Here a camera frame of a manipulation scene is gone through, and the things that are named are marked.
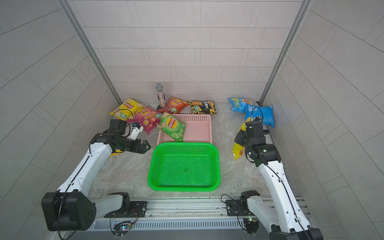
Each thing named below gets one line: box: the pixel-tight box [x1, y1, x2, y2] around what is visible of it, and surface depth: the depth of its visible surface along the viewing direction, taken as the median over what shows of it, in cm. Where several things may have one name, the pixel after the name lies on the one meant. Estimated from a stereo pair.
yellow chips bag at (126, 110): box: [109, 98, 145, 121], surface depth 107 cm
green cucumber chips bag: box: [156, 112, 186, 142], surface depth 93 cm
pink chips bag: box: [126, 107, 162, 135], surface depth 98 cm
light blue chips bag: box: [228, 97, 256, 114], surface depth 110 cm
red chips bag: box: [157, 96, 190, 114], surface depth 107 cm
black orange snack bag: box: [187, 100, 217, 115], surface depth 108 cm
